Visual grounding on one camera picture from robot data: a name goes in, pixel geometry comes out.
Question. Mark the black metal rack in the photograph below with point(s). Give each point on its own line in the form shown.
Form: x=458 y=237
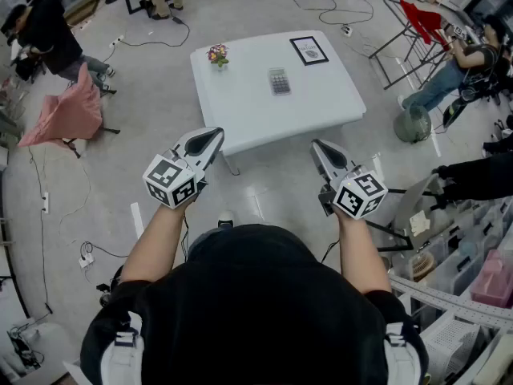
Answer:
x=394 y=42

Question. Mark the person's right forearm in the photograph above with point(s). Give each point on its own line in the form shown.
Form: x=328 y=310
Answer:
x=360 y=251

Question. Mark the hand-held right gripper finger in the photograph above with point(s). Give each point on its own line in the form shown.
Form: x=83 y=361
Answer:
x=320 y=160
x=340 y=152

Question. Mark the row of clear storage boxes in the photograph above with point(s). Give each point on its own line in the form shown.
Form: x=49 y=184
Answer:
x=461 y=247

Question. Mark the pink cloth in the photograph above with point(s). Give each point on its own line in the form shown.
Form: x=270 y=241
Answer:
x=66 y=110

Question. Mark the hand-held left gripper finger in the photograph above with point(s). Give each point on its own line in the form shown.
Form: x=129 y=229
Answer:
x=198 y=134
x=216 y=147

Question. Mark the white power strip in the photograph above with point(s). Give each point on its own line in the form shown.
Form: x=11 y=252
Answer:
x=45 y=203
x=347 y=30
x=116 y=41
x=86 y=260

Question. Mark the red cloth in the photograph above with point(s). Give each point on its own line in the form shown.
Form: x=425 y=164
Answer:
x=422 y=20

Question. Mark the pink storage box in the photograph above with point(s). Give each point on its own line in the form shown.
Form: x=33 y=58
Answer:
x=493 y=281

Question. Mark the white plastic basket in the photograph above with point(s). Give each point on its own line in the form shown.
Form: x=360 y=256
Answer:
x=451 y=347

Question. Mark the black picture frame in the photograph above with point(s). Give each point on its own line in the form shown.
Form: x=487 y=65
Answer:
x=309 y=50

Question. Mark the potted purple flowers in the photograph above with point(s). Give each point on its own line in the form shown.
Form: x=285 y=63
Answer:
x=218 y=55

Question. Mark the person's black shirt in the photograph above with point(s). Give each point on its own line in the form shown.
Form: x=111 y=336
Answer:
x=256 y=303

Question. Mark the grey folding chair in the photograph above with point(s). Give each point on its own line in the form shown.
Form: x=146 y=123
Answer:
x=417 y=199

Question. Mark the person's white shoe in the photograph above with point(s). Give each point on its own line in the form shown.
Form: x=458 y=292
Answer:
x=226 y=218

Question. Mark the black chair stand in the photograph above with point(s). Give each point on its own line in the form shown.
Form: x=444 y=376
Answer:
x=86 y=134

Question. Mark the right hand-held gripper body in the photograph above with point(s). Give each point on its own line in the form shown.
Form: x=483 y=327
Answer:
x=358 y=195

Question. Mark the person's left forearm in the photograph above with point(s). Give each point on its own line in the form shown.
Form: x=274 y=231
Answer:
x=154 y=239

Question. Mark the white gloves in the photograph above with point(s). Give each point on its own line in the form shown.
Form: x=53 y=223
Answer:
x=419 y=223

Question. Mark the grey calculator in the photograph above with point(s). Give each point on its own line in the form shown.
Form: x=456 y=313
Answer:
x=279 y=82

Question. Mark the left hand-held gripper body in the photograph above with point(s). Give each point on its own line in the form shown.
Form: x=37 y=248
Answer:
x=170 y=183

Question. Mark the grey metal shelf rail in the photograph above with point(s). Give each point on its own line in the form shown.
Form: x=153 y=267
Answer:
x=449 y=301

